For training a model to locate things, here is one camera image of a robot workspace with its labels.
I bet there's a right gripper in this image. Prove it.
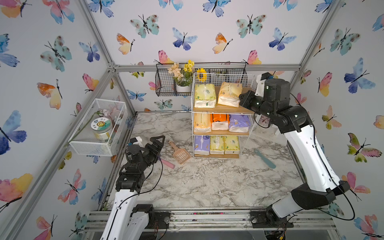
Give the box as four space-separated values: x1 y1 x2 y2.
240 91 280 125

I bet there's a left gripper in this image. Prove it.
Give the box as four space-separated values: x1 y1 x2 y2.
137 135 165 174

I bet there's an orange-yellow tissue pack top shelf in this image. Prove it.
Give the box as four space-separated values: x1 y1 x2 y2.
218 82 243 108

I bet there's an orange tissue pack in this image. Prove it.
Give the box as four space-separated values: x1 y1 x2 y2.
211 114 230 131

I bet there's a green tissue pack top shelf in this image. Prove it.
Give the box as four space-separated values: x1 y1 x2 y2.
194 84 217 108

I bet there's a yellow tissue pack shelf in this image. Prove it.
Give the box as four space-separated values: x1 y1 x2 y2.
194 113 212 133

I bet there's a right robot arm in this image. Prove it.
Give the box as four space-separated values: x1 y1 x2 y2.
239 79 350 226

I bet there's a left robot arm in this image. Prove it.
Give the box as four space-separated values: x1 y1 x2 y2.
100 136 166 240

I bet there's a purple tissue pack middle shelf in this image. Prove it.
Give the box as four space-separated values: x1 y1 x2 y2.
229 115 251 133

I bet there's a green tissue pack bottom right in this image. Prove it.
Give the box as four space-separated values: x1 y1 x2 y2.
224 136 241 155

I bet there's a green tissue pack bottom middle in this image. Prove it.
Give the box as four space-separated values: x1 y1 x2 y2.
210 136 225 155

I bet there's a purple pink garden fork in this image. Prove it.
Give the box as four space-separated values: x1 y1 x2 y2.
159 158 175 169

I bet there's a yellow sunflower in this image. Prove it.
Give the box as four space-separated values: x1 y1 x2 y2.
197 68 208 82

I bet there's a white pot with flowers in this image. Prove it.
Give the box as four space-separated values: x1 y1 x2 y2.
167 59 196 93

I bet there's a teal spatula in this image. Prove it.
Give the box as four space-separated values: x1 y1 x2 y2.
254 149 276 169

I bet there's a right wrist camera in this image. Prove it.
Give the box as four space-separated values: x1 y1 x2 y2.
255 72 273 97

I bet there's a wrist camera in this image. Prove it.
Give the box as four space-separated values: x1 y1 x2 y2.
255 72 273 97
128 137 144 148

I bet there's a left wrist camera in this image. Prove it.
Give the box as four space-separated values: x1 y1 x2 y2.
128 137 144 148

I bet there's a white wire shelf rack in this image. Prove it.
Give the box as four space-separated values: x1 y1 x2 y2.
191 73 257 159

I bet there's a white mesh wall basket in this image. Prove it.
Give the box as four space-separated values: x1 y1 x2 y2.
68 99 128 157

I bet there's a black wire wall basket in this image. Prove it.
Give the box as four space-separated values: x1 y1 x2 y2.
155 62 253 97

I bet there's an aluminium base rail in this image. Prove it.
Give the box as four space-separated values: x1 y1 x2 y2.
85 205 340 240

